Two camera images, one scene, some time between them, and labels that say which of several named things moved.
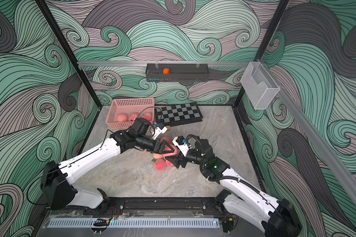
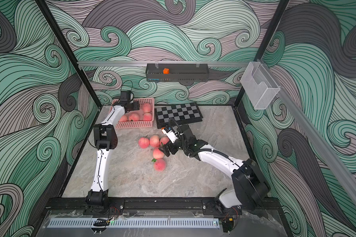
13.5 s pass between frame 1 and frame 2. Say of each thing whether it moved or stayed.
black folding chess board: stayed
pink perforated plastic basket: stayed
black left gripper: moved
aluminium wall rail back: stayed
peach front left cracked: stayed
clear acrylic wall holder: stayed
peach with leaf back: stayed
